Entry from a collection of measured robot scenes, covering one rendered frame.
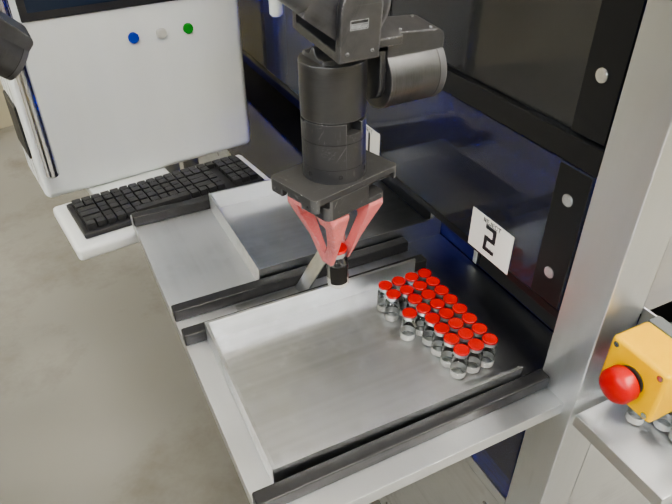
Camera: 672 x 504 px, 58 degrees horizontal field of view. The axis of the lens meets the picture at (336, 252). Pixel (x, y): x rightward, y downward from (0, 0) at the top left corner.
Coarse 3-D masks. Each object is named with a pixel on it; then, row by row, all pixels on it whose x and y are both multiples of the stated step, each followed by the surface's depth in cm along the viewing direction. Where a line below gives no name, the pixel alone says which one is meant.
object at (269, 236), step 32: (224, 192) 114; (256, 192) 117; (384, 192) 120; (224, 224) 108; (256, 224) 110; (288, 224) 110; (352, 224) 110; (384, 224) 110; (416, 224) 105; (256, 256) 102; (288, 256) 102
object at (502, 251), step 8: (472, 216) 84; (480, 216) 83; (472, 224) 85; (480, 224) 83; (488, 224) 81; (496, 224) 80; (472, 232) 85; (480, 232) 84; (488, 232) 82; (504, 232) 79; (472, 240) 86; (480, 240) 84; (496, 240) 81; (504, 240) 79; (512, 240) 78; (480, 248) 85; (488, 248) 83; (496, 248) 81; (504, 248) 80; (512, 248) 78; (488, 256) 83; (496, 256) 82; (504, 256) 80; (496, 264) 82; (504, 264) 81; (504, 272) 81
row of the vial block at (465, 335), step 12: (408, 276) 91; (420, 288) 88; (432, 300) 86; (432, 312) 86; (444, 312) 84; (456, 324) 82; (468, 336) 80; (480, 348) 78; (480, 360) 80; (468, 372) 81
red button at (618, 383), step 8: (608, 368) 65; (616, 368) 64; (624, 368) 64; (600, 376) 65; (608, 376) 64; (616, 376) 63; (624, 376) 63; (632, 376) 63; (600, 384) 66; (608, 384) 64; (616, 384) 63; (624, 384) 63; (632, 384) 63; (608, 392) 65; (616, 392) 64; (624, 392) 63; (632, 392) 63; (616, 400) 64; (624, 400) 63; (632, 400) 64
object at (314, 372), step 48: (240, 336) 87; (288, 336) 87; (336, 336) 87; (384, 336) 87; (240, 384) 80; (288, 384) 80; (336, 384) 80; (384, 384) 80; (432, 384) 80; (480, 384) 75; (288, 432) 73; (336, 432) 73; (384, 432) 71
